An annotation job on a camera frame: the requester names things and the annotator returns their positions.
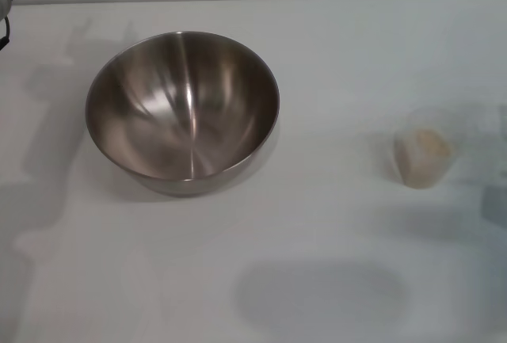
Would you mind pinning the stainless steel mixing bowl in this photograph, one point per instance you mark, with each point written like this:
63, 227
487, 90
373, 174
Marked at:
182, 121

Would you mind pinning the white uncooked rice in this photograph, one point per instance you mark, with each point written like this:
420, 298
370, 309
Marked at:
424, 157

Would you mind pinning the clear plastic measuring cup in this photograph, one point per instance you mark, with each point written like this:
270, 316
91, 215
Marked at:
428, 121

